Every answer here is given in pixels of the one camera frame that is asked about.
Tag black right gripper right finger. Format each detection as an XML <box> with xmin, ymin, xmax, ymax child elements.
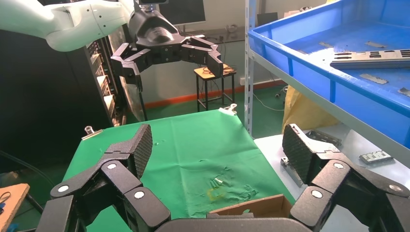
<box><xmin>281</xmin><ymin>124</ymin><xmax>410</xmax><ymax>232</ymax></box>

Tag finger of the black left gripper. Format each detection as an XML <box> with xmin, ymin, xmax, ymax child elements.
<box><xmin>181</xmin><ymin>34</ymin><xmax>224</xmax><ymax>79</ymax></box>
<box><xmin>110</xmin><ymin>42</ymin><xmax>156</xmax><ymax>92</ymax></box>

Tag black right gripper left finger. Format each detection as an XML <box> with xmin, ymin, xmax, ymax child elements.
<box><xmin>36</xmin><ymin>124</ymin><xmax>171</xmax><ymax>232</ymax></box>

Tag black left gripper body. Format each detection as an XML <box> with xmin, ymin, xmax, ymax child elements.
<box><xmin>129</xmin><ymin>9</ymin><xmax>187</xmax><ymax>65</ymax></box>

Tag silver metal shield plate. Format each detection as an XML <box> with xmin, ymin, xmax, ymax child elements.
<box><xmin>331</xmin><ymin>49</ymin><xmax>410</xmax><ymax>63</ymax></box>

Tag brown cardboard box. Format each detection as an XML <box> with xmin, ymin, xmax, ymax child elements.
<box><xmin>208</xmin><ymin>193</ymin><xmax>293</xmax><ymax>219</ymax></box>

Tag blue plastic tray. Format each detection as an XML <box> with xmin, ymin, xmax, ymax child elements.
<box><xmin>248</xmin><ymin>0</ymin><xmax>410</xmax><ymax>149</ymax></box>

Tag wooden top metal stool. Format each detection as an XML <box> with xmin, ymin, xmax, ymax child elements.
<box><xmin>193</xmin><ymin>63</ymin><xmax>238</xmax><ymax>112</ymax></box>

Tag grey office desk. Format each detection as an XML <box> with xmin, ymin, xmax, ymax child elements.
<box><xmin>179</xmin><ymin>27</ymin><xmax>247</xmax><ymax>44</ymax></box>

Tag black server rack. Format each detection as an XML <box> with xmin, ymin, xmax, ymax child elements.
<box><xmin>84</xmin><ymin>34</ymin><xmax>129</xmax><ymax>127</ymax></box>

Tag large black computer monitor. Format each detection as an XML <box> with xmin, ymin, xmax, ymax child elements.
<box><xmin>158</xmin><ymin>0</ymin><xmax>206</xmax><ymax>26</ymax></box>

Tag narrow slotted metal strip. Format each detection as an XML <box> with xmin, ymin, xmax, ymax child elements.
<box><xmin>306</xmin><ymin>130</ymin><xmax>342</xmax><ymax>146</ymax></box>

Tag small slotted metal piece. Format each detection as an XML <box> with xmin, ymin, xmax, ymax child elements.
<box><xmin>359</xmin><ymin>150</ymin><xmax>394</xmax><ymax>165</ymax></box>

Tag small black monitor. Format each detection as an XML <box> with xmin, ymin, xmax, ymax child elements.
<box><xmin>257</xmin><ymin>12</ymin><xmax>278</xmax><ymax>27</ymax></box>

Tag yellow woven sack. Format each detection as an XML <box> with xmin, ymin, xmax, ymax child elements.
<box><xmin>281</xmin><ymin>85</ymin><xmax>340</xmax><ymax>132</ymax></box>

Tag green table cloth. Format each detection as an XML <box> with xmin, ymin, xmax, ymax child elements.
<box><xmin>62</xmin><ymin>110</ymin><xmax>297</xmax><ymax>232</ymax></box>

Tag light wooden board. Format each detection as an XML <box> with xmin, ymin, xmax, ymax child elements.
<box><xmin>0</xmin><ymin>183</ymin><xmax>30</xmax><ymax>232</ymax></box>

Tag white slotted metal shelf frame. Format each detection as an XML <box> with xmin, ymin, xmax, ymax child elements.
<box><xmin>244</xmin><ymin>0</ymin><xmax>257</xmax><ymax>137</ymax></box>

